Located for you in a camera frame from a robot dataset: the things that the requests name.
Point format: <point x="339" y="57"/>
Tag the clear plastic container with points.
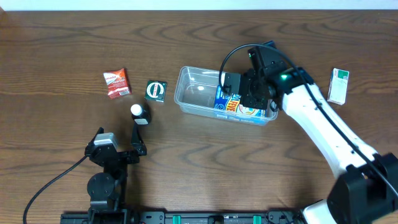
<point x="195" y="94"/>

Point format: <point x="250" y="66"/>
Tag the dark green round-logo box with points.
<point x="156" y="91"/>

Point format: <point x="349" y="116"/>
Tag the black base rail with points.
<point x="158" y="217"/>

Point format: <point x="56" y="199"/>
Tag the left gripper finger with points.
<point x="137" y="142"/>
<point x="99" y="131"/>

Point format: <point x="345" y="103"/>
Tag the dark bottle white cap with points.
<point x="141" y="114"/>

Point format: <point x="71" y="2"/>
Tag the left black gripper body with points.
<point x="121" y="155"/>

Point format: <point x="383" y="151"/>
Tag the blue fever patch box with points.
<point x="232" y="103"/>

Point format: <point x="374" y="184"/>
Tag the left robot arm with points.
<point x="107" y="188"/>

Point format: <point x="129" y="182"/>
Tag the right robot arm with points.
<point x="366" y="182"/>

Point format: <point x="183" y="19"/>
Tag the red white medicine sachet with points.
<point x="117" y="83"/>

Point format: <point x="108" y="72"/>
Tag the white green medicine box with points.
<point x="338" y="86"/>

